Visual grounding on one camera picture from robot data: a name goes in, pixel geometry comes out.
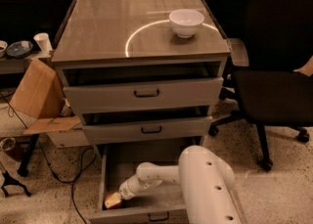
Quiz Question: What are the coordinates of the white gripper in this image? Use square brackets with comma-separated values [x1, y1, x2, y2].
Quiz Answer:
[106, 173, 163, 209]

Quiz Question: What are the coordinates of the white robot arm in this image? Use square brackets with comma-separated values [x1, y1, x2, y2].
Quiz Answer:
[104, 146, 242, 224]

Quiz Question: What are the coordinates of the grey bottom drawer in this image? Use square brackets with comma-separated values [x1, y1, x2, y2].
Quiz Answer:
[89, 137, 199, 224]

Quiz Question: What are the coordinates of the grey drawer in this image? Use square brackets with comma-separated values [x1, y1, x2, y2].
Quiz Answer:
[83, 116, 212, 145]
[89, 137, 199, 224]
[64, 77, 222, 114]

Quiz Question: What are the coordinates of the grey middle drawer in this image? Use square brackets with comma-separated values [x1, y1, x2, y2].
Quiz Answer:
[83, 116, 212, 145]

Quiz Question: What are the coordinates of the grey drawer cabinet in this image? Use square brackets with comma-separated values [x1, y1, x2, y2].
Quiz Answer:
[51, 0, 232, 148]

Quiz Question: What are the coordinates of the grey top drawer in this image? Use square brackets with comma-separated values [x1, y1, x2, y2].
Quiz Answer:
[64, 77, 222, 114]

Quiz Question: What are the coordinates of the black table leg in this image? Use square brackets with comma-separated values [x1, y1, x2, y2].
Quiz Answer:
[18, 134, 39, 177]

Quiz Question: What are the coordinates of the black stand foot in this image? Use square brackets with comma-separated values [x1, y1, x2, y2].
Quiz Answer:
[0, 162, 31, 197]

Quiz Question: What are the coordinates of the brown round container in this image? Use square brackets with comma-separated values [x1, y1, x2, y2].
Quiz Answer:
[0, 138, 24, 161]

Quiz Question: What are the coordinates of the brown cardboard box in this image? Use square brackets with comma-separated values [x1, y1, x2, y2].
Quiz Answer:
[10, 59, 80, 135]

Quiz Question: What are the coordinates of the white paper cup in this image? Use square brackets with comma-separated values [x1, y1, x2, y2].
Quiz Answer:
[33, 32, 52, 53]

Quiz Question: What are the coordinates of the dark blue plate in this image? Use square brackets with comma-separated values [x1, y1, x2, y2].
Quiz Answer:
[6, 40, 33, 59]

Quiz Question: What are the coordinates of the black office chair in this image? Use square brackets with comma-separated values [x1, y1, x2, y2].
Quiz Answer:
[208, 0, 313, 170]

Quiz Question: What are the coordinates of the white ceramic bowl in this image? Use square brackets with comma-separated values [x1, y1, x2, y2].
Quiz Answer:
[169, 9, 204, 38]

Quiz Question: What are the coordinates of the white bowl at left edge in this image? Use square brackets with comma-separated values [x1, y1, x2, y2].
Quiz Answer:
[0, 40, 8, 59]

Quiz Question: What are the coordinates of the black floor cable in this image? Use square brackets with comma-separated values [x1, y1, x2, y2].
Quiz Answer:
[0, 91, 98, 224]

